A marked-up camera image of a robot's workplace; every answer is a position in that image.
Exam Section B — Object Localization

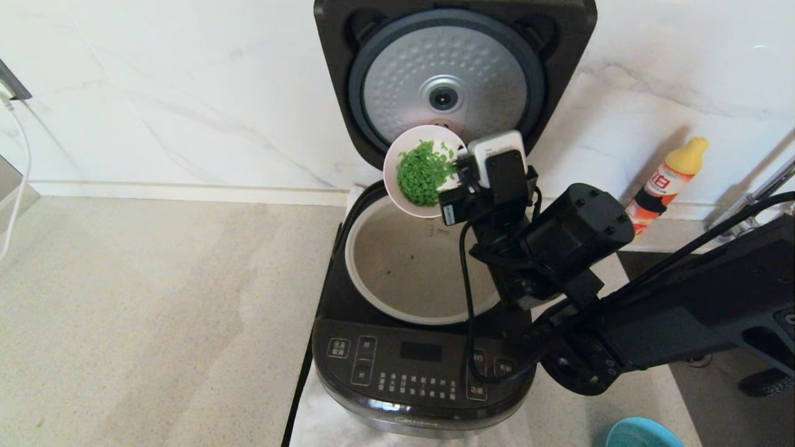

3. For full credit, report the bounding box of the pink bowl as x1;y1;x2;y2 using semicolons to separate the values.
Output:
383;124;468;218

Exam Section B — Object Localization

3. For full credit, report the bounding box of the dark grey rice cooker lid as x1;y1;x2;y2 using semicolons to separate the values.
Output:
314;0;598;171

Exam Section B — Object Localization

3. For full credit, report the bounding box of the beige inner pot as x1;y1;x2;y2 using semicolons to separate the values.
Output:
345;196;504;325

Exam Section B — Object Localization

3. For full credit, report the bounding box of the dark grey rice cooker body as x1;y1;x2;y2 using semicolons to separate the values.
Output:
311;180;538;432

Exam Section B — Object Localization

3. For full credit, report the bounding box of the blue bowl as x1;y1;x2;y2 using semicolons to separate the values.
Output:
599;417;685;447

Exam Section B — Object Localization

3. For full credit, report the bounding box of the yellow orange detergent bottle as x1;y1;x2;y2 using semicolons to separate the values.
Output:
624;137;709;235

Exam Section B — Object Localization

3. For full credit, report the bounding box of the chrome faucet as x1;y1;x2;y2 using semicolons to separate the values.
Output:
708;155;795;243

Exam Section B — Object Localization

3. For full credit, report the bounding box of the stainless steel sink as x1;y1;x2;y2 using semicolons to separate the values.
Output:
621;251;795;447

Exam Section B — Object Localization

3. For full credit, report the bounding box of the grey flat panel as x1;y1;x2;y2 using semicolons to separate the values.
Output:
0;154;43;240

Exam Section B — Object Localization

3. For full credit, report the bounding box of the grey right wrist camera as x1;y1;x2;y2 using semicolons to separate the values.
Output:
466;130;529;209

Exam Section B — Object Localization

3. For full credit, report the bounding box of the thin black camera cable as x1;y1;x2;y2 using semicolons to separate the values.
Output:
458;220;542;386

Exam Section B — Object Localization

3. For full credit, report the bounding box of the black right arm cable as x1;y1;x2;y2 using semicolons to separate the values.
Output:
596;191;795;306

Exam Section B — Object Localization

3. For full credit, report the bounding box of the white wall cable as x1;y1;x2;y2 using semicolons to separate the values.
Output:
0;93;33;261

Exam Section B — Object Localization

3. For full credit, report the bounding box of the dark wall socket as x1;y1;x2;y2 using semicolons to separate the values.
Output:
0;57;35;103

